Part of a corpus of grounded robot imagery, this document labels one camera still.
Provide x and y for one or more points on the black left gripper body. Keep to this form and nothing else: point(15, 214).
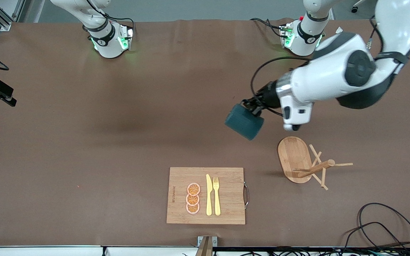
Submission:
point(269, 96)

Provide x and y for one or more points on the teal cup yellow inside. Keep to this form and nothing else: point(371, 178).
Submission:
point(242, 124)

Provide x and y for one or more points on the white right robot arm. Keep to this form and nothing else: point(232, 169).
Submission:
point(105, 46)

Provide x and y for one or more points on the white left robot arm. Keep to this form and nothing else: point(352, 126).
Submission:
point(333, 78)

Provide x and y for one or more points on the wooden cup rack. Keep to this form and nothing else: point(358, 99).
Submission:
point(292, 160)

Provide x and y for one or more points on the yellow plastic fork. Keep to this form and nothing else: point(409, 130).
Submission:
point(217, 202)

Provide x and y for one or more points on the toy orange slice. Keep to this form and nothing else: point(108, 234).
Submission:
point(193, 188)

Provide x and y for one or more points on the yellow plastic knife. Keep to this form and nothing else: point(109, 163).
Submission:
point(209, 199)

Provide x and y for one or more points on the large table cover sheet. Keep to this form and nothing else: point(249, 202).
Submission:
point(101, 124)

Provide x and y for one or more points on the office chair caster leg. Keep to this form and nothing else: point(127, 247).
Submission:
point(356, 7)

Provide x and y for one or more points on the aluminium frame profile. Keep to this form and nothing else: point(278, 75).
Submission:
point(4, 19)

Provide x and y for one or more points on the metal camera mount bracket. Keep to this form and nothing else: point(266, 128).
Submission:
point(206, 243)

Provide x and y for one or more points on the white table edge rail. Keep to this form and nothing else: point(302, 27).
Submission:
point(48, 251)

